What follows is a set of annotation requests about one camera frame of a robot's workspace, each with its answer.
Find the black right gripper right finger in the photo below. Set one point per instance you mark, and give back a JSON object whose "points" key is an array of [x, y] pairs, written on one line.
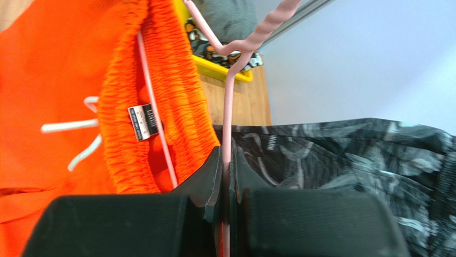
{"points": [[267, 221]]}

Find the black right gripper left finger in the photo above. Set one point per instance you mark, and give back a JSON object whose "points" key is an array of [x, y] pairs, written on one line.
{"points": [[179, 223]]}

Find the orange mesh shorts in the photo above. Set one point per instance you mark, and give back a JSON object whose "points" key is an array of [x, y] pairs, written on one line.
{"points": [[70, 70]]}

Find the pink wire hanger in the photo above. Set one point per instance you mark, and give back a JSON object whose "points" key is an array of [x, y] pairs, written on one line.
{"points": [[284, 11]]}

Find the dark shark print shorts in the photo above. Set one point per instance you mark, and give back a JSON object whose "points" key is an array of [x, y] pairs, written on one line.
{"points": [[409, 167]]}

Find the yellow plastic tray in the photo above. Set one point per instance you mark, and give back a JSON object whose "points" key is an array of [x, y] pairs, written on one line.
{"points": [[208, 62]]}

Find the black orange patterned cloth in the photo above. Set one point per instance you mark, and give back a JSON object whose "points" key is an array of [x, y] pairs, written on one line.
{"points": [[226, 32]]}

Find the grey folded cloth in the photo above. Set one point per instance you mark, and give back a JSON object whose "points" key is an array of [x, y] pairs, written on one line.
{"points": [[229, 20]]}

